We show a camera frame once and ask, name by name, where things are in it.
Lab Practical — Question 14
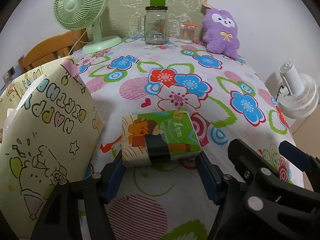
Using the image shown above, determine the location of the green tissue pack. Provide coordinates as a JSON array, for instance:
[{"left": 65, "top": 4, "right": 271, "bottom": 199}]
[{"left": 121, "top": 108, "right": 202, "bottom": 167}]

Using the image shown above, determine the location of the white cloth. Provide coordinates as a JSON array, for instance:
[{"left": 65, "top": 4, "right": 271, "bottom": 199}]
[{"left": 16, "top": 74, "right": 47, "bottom": 110}]

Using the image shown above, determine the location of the floral tablecloth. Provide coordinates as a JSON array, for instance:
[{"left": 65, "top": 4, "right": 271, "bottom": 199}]
[{"left": 73, "top": 37, "right": 304, "bottom": 239}]

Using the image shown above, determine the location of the white floor fan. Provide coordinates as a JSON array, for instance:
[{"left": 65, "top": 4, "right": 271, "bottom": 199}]
[{"left": 276, "top": 61, "right": 319, "bottom": 119}]

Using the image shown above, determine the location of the yellow cartoon storage box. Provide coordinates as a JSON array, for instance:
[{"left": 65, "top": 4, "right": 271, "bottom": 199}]
[{"left": 1, "top": 57, "right": 104, "bottom": 238}]

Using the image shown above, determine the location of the purple plush bunny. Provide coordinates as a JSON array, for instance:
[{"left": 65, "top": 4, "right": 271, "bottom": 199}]
[{"left": 202, "top": 8, "right": 240, "bottom": 59}]

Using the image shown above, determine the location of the wooden bed headboard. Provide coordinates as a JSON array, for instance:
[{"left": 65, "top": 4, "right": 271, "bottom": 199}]
[{"left": 18, "top": 29, "right": 88, "bottom": 73}]

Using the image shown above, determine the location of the toothpick jar orange lid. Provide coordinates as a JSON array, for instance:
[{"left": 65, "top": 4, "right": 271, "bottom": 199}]
[{"left": 179, "top": 23, "right": 199, "bottom": 44}]

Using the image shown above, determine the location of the glass mason jar mug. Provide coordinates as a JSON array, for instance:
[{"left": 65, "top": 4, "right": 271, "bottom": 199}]
[{"left": 138, "top": 6, "right": 168, "bottom": 45}]

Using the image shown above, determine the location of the green patterned board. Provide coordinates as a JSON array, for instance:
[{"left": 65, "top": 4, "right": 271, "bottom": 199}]
[{"left": 100, "top": 0, "right": 208, "bottom": 40}]

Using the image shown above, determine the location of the green desk fan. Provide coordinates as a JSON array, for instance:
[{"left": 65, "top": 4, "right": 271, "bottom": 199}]
[{"left": 53, "top": 0, "right": 122, "bottom": 54}]

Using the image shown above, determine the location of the green cup on jar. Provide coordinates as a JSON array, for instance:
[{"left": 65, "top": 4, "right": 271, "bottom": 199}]
[{"left": 150, "top": 0, "right": 166, "bottom": 7}]

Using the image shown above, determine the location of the wall power socket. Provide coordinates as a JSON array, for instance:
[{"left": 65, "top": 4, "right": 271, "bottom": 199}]
[{"left": 3, "top": 67, "right": 16, "bottom": 83}]

